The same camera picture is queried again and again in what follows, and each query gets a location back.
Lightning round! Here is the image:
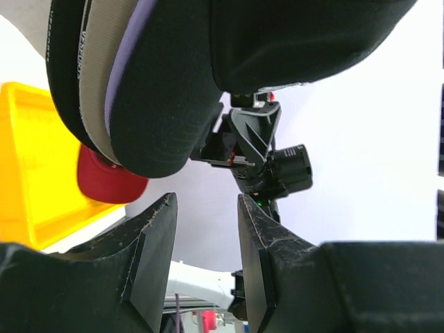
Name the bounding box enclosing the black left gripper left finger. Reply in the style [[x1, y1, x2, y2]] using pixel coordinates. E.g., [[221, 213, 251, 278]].
[[64, 193, 178, 332]]

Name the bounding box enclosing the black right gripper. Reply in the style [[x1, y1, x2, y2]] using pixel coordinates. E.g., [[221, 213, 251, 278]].
[[189, 100, 289, 200]]

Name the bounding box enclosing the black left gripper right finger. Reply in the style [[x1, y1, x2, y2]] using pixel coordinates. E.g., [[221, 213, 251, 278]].
[[237, 194, 316, 332]]

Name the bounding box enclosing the red baseball cap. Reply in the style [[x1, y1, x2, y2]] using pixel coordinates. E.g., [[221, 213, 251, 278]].
[[77, 144, 149, 204]]

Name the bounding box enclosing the purple LA baseball cap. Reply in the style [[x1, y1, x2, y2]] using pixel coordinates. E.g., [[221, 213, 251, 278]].
[[104, 0, 157, 136]]

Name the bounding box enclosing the black R baseball cap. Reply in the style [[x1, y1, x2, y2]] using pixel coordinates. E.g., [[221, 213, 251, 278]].
[[45, 0, 99, 152]]

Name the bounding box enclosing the beige R baseball cap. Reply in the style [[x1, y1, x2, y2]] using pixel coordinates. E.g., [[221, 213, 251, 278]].
[[77, 0, 137, 163]]

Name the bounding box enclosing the yellow plastic tray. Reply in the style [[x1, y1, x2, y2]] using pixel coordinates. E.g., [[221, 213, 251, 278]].
[[1, 82, 124, 250]]

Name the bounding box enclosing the aluminium front rail frame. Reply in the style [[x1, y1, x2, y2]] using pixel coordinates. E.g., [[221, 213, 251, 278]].
[[163, 295, 219, 314]]

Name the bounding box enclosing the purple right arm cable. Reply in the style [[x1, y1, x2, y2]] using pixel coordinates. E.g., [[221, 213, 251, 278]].
[[175, 293, 183, 333]]

